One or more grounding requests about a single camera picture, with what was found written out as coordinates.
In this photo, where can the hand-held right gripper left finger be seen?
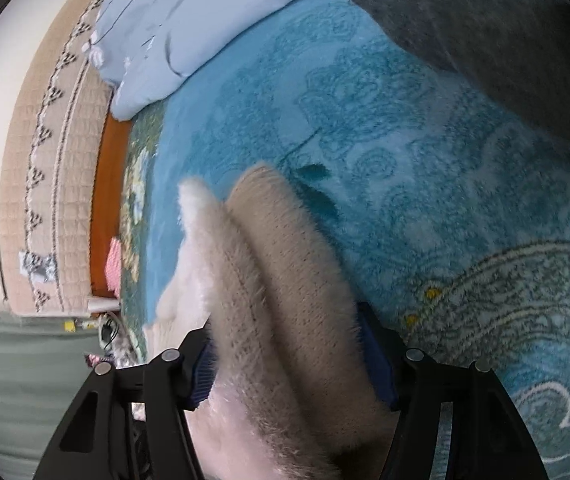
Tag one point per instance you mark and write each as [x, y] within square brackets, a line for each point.
[202, 370]

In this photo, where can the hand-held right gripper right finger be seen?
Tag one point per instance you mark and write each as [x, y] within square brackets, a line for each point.
[377, 360]

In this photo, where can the beige fleece garment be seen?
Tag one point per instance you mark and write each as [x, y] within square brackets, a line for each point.
[275, 260]

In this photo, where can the phone with lit screen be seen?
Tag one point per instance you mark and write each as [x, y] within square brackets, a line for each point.
[96, 358]

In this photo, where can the white cylinder container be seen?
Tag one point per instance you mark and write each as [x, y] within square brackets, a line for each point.
[102, 305]

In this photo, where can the pink checkered cloth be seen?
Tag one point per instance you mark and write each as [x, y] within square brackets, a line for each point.
[114, 265]

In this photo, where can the teal floral blanket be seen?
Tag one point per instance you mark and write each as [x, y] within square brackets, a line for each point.
[415, 185]

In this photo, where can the green curtain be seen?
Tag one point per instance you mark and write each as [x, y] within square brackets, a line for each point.
[15, 385]

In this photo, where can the beige quilted headboard cover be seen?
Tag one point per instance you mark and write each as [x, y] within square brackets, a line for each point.
[25, 160]

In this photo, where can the light blue floral pillow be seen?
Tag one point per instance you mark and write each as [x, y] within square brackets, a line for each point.
[190, 35]

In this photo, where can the grey garment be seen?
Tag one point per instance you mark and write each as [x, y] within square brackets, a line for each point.
[490, 35]

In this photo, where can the wooden bed frame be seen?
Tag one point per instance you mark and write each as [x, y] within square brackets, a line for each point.
[107, 185]

